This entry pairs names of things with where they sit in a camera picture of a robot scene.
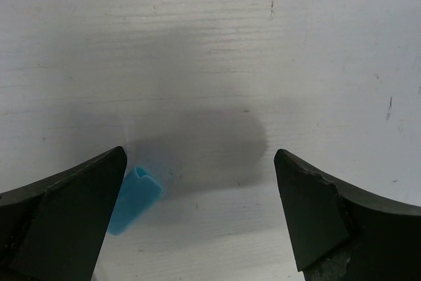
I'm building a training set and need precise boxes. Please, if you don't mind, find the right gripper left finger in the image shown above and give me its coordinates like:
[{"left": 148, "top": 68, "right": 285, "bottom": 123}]
[{"left": 1, "top": 146, "right": 127, "bottom": 280}]

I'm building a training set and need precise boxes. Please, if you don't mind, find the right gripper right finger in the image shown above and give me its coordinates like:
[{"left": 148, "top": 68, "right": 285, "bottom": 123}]
[{"left": 274, "top": 149, "right": 420, "bottom": 280}]

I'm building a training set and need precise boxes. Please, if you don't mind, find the blue highlighter cap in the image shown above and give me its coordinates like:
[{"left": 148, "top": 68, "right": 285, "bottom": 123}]
[{"left": 107, "top": 166, "right": 164, "bottom": 236}]

